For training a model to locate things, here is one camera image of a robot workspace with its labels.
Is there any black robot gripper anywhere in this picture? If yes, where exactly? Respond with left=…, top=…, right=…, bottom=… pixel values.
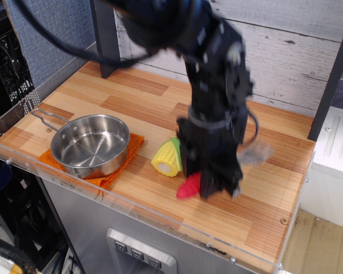
left=177, top=109, right=248, bottom=199

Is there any red handled metal fork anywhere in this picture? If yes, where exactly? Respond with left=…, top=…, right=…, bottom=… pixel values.
left=176, top=140, right=275, bottom=200

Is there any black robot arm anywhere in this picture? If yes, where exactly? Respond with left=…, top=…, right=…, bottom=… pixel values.
left=108, top=1, right=253, bottom=198

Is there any stainless steel pan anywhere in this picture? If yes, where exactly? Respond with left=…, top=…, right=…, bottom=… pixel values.
left=32, top=108, right=130, bottom=179

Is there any yellow green toy corn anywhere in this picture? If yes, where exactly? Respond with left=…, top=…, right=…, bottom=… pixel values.
left=151, top=137, right=182, bottom=177

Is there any orange knitted cloth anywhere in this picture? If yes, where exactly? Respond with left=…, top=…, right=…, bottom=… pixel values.
left=38, top=133, right=145, bottom=190

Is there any silver dispenser button panel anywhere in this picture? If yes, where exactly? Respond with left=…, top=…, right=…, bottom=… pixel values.
left=106, top=228, right=178, bottom=273

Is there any silver toy fridge cabinet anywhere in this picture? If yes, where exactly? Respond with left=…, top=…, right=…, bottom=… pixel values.
left=42, top=179, right=251, bottom=273

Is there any white side cabinet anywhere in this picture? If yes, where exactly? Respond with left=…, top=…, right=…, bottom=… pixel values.
left=300, top=107, right=343, bottom=227

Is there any blue fabric panel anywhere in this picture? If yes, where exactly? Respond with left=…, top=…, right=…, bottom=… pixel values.
left=3, top=1, right=95, bottom=87

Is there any black equipment rack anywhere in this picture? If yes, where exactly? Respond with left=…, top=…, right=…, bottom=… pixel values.
left=0, top=7, right=34, bottom=116

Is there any clear acrylic guard rail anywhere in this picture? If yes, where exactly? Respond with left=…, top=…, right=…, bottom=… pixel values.
left=0, top=42, right=317, bottom=274

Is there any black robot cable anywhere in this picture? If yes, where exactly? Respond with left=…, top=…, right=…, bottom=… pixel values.
left=14, top=0, right=158, bottom=69

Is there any dark grey right post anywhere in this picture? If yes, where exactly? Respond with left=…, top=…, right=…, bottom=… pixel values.
left=308, top=39, right=343, bottom=142

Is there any dark grey post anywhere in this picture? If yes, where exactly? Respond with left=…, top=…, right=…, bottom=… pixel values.
left=308, top=39, right=343, bottom=142
left=90, top=0, right=122, bottom=79

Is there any dark grey left post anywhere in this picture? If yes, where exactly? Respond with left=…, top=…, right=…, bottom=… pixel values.
left=90, top=0, right=122, bottom=79

